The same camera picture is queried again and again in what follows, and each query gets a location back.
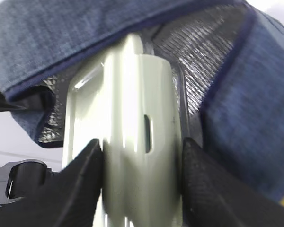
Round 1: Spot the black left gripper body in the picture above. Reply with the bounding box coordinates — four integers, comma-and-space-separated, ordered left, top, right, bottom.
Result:
0, 159, 57, 210

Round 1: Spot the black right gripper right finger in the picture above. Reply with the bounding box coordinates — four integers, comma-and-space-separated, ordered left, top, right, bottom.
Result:
182, 137, 284, 227

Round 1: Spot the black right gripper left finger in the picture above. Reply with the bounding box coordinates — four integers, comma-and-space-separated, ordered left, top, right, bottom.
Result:
0, 139, 104, 227

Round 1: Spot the green lidded glass food container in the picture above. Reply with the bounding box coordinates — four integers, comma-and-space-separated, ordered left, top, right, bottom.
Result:
62, 34, 182, 227

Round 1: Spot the navy blue lunch bag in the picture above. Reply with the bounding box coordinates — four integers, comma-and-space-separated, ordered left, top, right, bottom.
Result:
0, 0, 284, 202

